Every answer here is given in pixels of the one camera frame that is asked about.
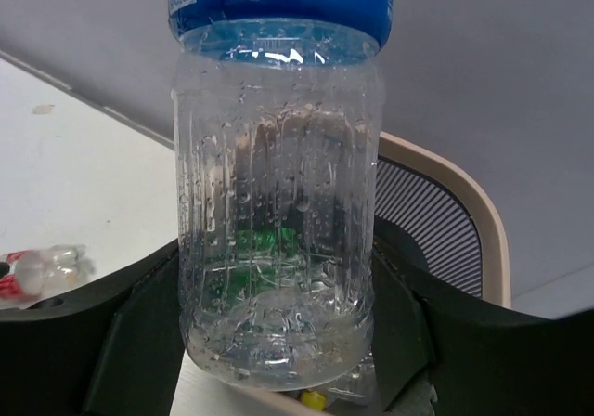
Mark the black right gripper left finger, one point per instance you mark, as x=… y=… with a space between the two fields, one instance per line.
x=111 y=347

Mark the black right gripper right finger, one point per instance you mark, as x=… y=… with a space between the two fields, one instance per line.
x=457 y=354

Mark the clear bottle red label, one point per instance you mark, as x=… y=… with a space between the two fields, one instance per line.
x=34 y=274

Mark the green bottle without cap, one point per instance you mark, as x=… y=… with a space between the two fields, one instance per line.
x=255 y=262

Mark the clear bottle blue label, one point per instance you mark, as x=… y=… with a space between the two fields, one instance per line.
x=277 y=122

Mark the dark mesh waste bin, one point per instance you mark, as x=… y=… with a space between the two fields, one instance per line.
x=433 y=217

